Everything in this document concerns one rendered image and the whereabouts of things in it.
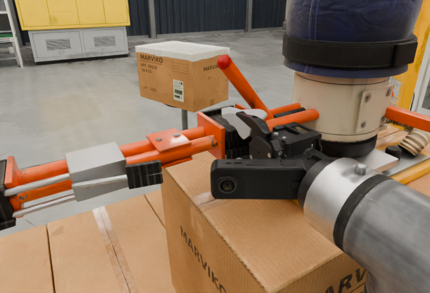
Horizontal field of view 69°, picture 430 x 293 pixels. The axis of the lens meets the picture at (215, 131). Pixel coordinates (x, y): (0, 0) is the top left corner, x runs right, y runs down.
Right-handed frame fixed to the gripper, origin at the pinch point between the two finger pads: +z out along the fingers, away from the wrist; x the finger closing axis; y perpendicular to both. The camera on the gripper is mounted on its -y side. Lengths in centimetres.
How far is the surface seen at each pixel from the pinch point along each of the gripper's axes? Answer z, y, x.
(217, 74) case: 154, 90, -34
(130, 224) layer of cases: 62, -5, -63
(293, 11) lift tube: 3.2, 16.0, 17.9
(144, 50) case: 190, 49, -18
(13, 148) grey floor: 296, -59, -118
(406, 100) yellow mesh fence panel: 40, 131, -28
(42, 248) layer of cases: 65, -35, -63
